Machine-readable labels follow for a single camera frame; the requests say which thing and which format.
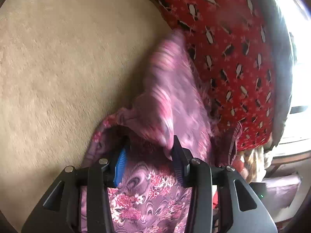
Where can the doll with red clothes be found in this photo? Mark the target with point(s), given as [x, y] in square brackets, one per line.
[252, 164]

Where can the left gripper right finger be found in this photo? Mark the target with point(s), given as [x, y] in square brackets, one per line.
[220, 197]

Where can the beige fleece blanket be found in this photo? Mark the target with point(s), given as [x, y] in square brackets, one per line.
[65, 65]

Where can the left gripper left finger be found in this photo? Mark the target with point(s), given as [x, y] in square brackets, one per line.
[59, 209]

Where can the lilac bedding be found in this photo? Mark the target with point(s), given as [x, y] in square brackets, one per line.
[280, 191]

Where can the red penguin pattern blanket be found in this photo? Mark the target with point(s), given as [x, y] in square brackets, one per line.
[227, 42]

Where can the grey pillow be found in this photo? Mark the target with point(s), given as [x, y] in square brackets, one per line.
[283, 60]

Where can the purple floral cloth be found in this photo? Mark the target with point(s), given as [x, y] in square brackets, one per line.
[174, 103]

